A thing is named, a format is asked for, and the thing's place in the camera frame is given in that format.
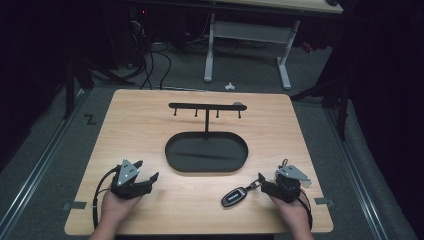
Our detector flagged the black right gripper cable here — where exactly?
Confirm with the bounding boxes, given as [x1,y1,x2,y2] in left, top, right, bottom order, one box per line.
[296,187,314,231]

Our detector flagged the person's left hand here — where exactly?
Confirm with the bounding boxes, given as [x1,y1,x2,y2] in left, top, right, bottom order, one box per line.
[100,191,144,232]

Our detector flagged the white-framed desk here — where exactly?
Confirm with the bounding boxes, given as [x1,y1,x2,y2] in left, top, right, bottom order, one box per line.
[202,0,344,92]

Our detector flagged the black key rack with tray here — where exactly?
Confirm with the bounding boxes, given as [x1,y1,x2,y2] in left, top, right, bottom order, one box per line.
[164,101,250,174]

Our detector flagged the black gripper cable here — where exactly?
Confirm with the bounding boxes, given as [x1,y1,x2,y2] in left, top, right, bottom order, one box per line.
[296,187,314,231]
[92,166,121,230]

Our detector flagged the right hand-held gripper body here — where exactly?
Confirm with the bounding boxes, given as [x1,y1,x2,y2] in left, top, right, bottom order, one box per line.
[260,164,313,204]

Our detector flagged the black car key fob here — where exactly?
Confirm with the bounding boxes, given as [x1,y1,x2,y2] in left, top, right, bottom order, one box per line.
[220,179,262,208]

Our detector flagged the black metal stand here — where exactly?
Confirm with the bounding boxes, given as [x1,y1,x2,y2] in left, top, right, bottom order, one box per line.
[290,63,355,142]
[62,49,136,120]

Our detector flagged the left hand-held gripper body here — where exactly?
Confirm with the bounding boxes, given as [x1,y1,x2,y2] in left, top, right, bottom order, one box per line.
[110,159,155,201]

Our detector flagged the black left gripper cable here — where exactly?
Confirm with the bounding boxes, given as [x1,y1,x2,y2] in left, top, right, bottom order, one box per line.
[92,166,121,230]

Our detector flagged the person's right hand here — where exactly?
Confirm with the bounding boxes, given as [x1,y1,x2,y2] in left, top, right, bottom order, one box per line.
[269,195,312,232]

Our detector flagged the metal floor rail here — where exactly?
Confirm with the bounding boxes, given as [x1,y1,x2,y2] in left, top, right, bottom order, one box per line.
[0,89,88,236]
[323,106,390,240]

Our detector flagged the black floor cables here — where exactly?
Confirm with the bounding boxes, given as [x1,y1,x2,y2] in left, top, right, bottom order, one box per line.
[139,41,173,91]

